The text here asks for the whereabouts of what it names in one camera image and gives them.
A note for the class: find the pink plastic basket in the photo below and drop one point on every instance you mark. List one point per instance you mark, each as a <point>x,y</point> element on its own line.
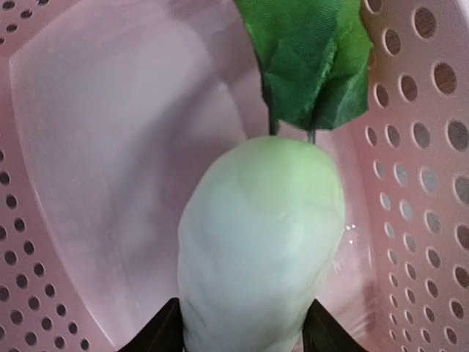
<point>111,111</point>

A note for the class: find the white toy vegetable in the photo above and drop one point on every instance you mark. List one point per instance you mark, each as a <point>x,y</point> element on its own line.
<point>266,219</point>

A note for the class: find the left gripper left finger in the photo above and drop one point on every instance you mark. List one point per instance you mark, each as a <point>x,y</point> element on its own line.
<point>163,333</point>

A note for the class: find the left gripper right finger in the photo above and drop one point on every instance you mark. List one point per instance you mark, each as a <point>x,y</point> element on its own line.
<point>322,333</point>

